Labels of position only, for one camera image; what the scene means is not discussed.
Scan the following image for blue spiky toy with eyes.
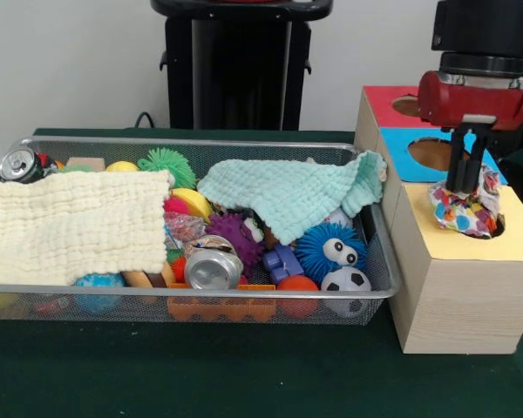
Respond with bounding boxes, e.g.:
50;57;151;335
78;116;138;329
294;222;370;280

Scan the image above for dark green table cloth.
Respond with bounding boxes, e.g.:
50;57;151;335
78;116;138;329
0;126;523;418

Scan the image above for green spiky ball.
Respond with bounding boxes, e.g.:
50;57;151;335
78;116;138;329
137;146;197;189

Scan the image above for purple spiky ball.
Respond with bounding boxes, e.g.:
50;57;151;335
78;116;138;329
205;212;266;266

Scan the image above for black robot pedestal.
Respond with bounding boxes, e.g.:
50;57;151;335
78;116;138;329
150;0;335;131

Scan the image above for orange ball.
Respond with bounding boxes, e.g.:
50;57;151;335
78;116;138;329
276;274;320;319

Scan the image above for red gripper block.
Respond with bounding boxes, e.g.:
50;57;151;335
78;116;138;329
418;70;523;193

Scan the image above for blue toy car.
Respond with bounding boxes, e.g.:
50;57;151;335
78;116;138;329
262;243;305;284

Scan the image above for crushed silver can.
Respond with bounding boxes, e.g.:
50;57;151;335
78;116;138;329
182;234;245;291

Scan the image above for colourful patterned cloth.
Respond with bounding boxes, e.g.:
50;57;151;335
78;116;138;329
426;164;503;240

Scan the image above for wooden box with three holes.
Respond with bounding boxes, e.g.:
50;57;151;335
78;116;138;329
354;85;523;354

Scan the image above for cream waffle cloth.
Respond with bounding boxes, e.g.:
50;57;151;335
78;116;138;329
0;169;175;287

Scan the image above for small soccer ball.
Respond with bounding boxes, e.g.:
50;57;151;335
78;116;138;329
320;266;372;316

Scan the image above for mint waffle cloth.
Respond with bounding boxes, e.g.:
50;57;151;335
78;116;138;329
196;150;389;246

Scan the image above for clear mesh bin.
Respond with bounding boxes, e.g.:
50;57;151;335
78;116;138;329
0;135;402;327

